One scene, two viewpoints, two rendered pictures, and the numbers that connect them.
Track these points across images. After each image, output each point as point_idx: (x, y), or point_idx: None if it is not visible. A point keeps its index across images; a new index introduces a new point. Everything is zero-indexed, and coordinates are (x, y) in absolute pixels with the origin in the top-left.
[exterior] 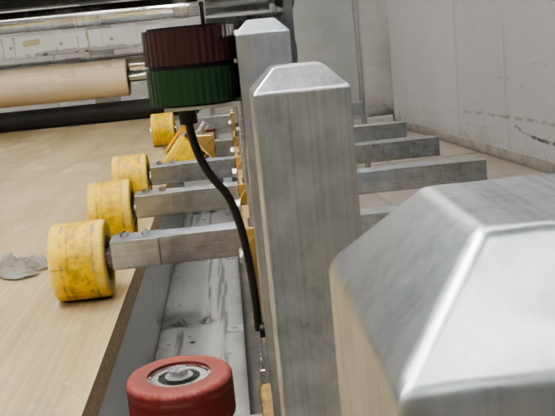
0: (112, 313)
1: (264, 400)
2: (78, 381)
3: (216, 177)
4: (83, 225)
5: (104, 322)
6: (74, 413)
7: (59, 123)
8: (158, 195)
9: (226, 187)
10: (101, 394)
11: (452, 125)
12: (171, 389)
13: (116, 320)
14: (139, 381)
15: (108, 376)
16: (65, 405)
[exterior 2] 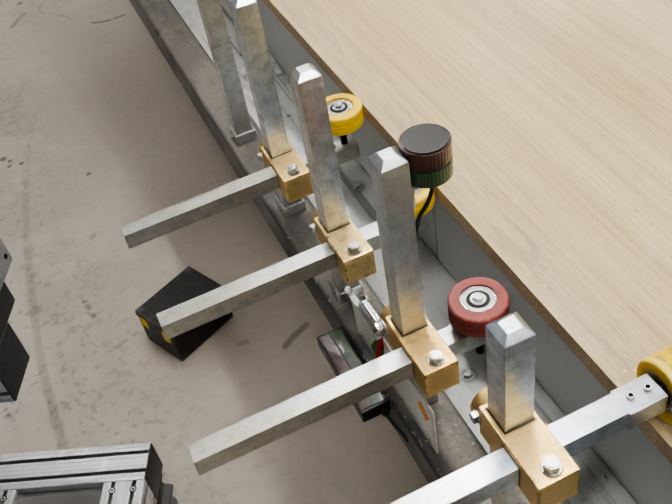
0: (615, 377)
1: (443, 342)
2: (539, 288)
3: (423, 206)
4: (671, 357)
5: (605, 361)
6: (510, 262)
7: None
8: None
9: (419, 212)
10: (538, 309)
11: None
12: (469, 283)
13: (599, 366)
14: (494, 285)
15: (557, 332)
16: (522, 267)
